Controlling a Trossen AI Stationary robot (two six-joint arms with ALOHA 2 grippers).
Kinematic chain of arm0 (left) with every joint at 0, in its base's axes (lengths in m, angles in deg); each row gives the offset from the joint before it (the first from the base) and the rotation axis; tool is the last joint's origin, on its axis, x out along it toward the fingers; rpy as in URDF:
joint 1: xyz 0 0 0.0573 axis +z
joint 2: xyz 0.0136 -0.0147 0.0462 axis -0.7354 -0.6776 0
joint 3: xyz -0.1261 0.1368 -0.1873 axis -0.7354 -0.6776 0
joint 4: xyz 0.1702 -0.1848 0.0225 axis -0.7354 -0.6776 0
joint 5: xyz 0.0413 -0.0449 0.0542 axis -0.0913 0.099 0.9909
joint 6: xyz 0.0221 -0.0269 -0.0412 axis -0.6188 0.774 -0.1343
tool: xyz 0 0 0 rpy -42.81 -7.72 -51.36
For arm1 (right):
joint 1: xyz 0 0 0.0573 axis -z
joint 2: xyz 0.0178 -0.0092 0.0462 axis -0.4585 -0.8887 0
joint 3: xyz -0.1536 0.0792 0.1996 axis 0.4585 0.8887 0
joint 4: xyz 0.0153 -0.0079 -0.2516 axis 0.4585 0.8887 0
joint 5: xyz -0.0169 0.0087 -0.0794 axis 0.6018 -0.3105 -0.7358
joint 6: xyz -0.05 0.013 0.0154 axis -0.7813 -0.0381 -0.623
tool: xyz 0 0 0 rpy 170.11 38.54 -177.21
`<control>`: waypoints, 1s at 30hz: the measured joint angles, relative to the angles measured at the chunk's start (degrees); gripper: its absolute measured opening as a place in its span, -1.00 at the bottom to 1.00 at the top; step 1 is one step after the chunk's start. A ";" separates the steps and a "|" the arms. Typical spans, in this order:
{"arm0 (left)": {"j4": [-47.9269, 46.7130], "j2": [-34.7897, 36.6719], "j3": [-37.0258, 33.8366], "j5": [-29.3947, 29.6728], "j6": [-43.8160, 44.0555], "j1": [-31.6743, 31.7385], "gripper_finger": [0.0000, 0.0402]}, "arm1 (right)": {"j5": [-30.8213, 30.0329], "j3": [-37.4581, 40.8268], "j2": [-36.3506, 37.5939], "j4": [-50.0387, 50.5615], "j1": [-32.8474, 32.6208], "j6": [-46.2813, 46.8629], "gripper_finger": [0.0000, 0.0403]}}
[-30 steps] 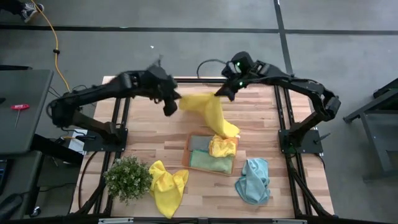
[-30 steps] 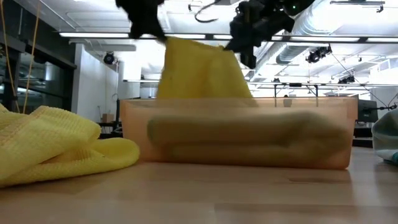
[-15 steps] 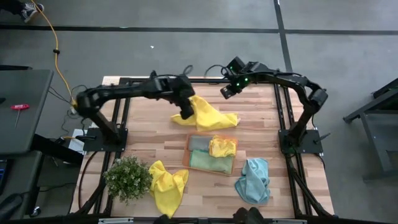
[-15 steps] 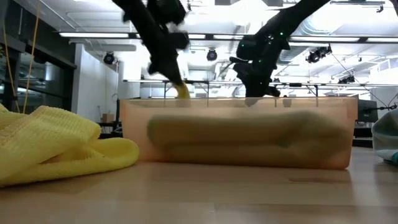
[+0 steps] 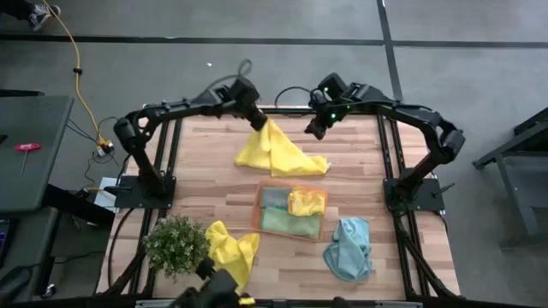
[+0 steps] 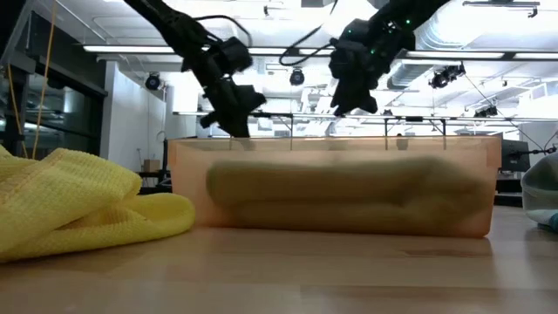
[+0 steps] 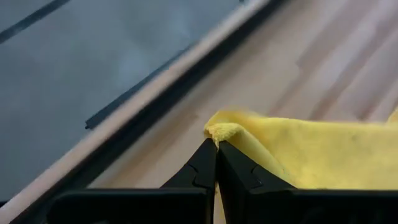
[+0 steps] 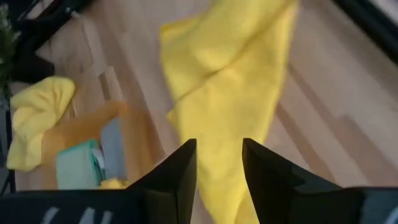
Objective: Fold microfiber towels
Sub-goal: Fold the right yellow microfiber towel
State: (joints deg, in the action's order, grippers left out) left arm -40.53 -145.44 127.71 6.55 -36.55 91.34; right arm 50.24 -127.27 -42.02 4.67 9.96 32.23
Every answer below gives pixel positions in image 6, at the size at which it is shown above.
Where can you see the orange translucent plastic bin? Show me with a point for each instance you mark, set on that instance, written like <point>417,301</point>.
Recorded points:
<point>192,209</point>

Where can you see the black boom stand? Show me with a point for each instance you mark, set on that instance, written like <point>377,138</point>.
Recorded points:
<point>534,152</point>

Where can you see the black computer monitor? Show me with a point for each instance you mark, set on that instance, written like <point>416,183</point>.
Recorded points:
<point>514,154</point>

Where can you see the black ceiling spotlight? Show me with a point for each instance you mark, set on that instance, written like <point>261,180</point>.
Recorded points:
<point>486,112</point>
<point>152,81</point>
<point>297,77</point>
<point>447,76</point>

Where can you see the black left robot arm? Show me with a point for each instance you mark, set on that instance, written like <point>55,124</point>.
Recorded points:
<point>174,26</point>

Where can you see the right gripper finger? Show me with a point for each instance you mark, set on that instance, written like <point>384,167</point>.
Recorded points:
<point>344,98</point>
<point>365,100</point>

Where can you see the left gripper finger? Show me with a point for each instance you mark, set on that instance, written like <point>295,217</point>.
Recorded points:
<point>211,120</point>
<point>239,124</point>

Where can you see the yellow waffle-weave towel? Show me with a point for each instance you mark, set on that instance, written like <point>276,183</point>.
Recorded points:
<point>78,196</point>

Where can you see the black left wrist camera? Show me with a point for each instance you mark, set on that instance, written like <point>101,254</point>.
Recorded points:
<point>251,98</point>

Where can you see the green microfiber towel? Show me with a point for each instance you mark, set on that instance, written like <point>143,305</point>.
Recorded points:
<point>340,183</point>

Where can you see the white strip light bar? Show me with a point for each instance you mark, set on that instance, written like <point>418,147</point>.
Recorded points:
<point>131,49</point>

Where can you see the brown cardboard box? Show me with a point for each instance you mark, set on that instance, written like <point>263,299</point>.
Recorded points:
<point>151,165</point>

